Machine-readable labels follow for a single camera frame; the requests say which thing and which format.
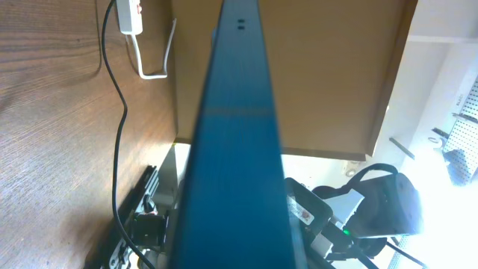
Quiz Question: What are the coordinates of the blue Galaxy smartphone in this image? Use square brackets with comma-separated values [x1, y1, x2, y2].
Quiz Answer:
[168, 1, 307, 268]

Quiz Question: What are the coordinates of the black charging cable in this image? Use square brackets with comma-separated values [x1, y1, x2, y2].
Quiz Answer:
[100, 0, 156, 269]

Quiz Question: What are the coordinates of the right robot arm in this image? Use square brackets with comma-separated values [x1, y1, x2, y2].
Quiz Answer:
[285, 163, 424, 268]

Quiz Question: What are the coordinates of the white power strip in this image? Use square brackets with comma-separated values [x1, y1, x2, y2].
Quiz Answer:
[116, 0, 143, 35]

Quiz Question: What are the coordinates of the white perforated pegboard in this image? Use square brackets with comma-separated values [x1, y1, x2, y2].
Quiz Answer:
[444, 80, 477, 185]

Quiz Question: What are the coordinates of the white power strip cord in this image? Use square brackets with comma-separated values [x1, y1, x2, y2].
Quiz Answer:
[129, 17, 178, 81]

